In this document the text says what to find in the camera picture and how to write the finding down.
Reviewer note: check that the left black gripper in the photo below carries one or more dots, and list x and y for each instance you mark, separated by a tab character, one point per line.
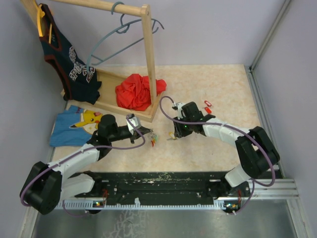
143	130

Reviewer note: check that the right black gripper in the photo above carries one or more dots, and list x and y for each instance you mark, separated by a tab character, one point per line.
179	132

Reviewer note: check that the red handled metal key organizer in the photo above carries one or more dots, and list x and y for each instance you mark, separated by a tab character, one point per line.
152	136

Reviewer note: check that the yellow tagged key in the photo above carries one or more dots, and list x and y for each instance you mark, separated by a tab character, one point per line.
171	136

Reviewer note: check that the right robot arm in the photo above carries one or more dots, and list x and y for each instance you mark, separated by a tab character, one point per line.
255	149

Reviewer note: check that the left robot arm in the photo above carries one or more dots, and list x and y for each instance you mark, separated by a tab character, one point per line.
49	184

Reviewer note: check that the red tagged key near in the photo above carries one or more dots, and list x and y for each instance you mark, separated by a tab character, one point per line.
208	110

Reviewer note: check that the red tagged key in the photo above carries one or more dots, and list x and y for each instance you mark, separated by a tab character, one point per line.
208	104
208	110

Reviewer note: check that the red tagged key far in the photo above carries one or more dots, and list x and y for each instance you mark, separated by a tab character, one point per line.
208	104

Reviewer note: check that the red crumpled shirt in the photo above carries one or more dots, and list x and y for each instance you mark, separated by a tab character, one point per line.
134	93

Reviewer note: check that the wooden clothes rack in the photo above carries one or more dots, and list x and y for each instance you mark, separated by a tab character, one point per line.
84	22

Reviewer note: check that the blue pikachu shirt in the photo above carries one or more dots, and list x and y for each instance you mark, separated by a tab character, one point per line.
74	127

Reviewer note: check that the navy basketball jersey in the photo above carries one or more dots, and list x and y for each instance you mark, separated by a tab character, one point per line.
79	81

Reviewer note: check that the yellow plastic hanger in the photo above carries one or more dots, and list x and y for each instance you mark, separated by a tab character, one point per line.
39	20

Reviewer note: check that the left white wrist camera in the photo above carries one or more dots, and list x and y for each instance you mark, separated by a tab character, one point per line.
133	122

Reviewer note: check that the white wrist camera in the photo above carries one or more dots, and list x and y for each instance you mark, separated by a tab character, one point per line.
178	107
133	122

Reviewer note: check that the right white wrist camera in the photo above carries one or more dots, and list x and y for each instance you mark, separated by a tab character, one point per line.
178	107

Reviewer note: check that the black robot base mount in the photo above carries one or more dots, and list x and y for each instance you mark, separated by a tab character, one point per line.
156	188

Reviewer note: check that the teal wire hanger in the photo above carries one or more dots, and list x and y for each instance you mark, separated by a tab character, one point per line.
127	34

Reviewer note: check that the grey slotted cable duct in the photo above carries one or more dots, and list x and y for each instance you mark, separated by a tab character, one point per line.
96	205

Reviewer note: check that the aluminium frame rail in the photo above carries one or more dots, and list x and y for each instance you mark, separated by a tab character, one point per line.
277	75

